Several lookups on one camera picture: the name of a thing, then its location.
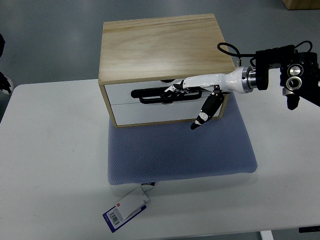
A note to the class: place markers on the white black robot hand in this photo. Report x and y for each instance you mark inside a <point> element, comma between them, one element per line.
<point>242,80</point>

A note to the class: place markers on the black drawer handle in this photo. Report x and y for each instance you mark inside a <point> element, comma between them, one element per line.
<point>153,95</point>

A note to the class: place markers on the cardboard box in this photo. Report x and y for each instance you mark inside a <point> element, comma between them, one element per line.
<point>302,4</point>

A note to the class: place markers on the white and blue price tag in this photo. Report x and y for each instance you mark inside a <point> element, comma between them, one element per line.
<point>128,207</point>

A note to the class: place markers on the light wood drawer cabinet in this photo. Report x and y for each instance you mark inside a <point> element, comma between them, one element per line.
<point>165,48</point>

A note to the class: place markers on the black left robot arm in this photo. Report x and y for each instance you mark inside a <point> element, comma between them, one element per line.
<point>6,84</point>

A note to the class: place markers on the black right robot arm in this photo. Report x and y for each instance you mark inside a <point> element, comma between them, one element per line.
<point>299,78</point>

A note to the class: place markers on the blue-grey mesh cushion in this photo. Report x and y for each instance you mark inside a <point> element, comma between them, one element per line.
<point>173,151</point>

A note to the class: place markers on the black table control panel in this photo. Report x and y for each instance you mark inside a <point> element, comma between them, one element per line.
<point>309,229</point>

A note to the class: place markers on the white drawer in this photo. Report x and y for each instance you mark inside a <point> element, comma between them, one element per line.
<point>139,113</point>
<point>120,93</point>

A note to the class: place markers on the white table leg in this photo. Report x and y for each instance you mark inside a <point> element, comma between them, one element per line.
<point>266,235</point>

